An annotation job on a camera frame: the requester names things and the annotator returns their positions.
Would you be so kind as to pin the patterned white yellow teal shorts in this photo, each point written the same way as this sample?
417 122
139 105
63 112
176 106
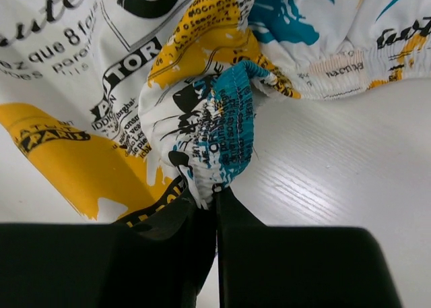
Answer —
123 104

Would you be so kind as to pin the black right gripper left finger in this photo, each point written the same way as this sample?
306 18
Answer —
160 262

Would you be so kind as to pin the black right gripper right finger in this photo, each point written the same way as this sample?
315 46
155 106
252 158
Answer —
297 266

